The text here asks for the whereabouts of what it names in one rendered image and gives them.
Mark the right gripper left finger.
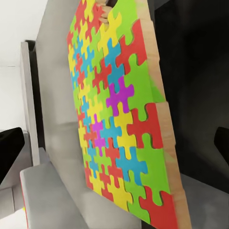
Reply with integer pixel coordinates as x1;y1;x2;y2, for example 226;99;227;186
0;127;25;184

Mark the jigsaw puzzle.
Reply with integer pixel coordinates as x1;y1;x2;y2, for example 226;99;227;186
67;0;192;229

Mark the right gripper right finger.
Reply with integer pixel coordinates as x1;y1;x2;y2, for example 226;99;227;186
214;127;229;165

